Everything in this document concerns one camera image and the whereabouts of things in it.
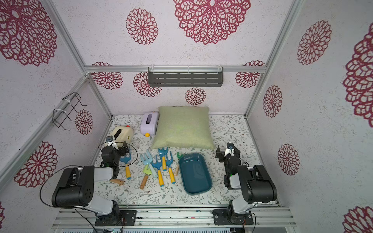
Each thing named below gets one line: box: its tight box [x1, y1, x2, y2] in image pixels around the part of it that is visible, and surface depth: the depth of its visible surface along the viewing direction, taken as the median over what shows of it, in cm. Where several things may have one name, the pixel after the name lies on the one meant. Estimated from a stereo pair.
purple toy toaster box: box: [140, 111, 160, 138], surface depth 105 cm
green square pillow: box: [151, 105, 215, 150], surface depth 97 cm
